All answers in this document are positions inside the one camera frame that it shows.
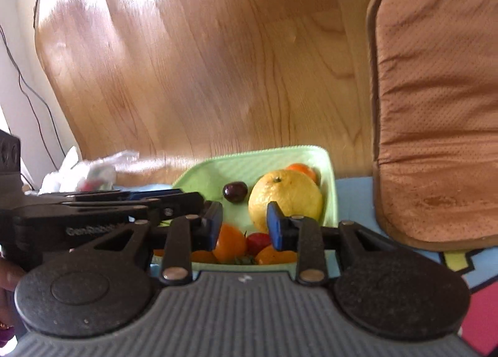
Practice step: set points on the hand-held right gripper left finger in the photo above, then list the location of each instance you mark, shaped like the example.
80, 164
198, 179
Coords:
212, 225

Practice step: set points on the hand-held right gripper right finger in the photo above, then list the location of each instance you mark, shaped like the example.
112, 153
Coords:
277, 229

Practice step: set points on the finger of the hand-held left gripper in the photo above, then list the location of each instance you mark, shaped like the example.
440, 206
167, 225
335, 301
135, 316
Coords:
151, 195
183, 203

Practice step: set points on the red cherry tomato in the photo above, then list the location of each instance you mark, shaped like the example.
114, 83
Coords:
258, 242

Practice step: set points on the orange cherry tomato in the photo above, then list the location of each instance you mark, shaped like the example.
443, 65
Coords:
231, 242
272, 258

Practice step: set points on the orange mandarin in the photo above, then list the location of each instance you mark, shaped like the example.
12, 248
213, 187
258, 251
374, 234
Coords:
303, 170
202, 256

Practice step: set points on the large yellow grapefruit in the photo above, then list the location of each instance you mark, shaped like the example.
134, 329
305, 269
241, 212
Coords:
295, 193

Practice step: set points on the dark red cherry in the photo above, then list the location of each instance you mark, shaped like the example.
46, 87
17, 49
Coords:
235, 191

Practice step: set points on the green plastic basket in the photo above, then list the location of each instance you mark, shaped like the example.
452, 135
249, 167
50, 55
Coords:
218, 170

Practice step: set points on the person's left hand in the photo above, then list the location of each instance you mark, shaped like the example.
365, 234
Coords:
9, 275

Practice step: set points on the clear plastic bag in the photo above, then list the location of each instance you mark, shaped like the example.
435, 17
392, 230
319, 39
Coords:
97, 172

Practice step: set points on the printed blanket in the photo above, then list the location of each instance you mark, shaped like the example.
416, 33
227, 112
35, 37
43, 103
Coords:
354, 201

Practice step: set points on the wood-pattern vinyl sheet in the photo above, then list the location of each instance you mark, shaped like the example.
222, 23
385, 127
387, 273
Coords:
214, 69

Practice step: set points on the brown seat cushion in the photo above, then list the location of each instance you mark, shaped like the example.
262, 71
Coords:
435, 108

